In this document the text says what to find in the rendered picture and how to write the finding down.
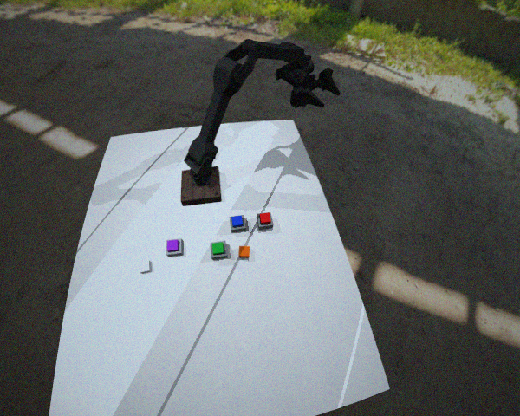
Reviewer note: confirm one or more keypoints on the green button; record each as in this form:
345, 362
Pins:
218, 250

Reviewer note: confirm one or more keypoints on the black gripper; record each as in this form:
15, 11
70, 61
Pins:
303, 84

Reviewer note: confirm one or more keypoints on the blue button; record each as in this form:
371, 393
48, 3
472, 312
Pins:
237, 223

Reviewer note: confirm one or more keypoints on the purple button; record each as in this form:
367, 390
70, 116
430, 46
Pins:
175, 247

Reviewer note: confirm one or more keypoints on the red button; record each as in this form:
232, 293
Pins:
264, 221

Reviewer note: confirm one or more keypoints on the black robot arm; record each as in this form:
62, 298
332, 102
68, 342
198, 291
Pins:
228, 77

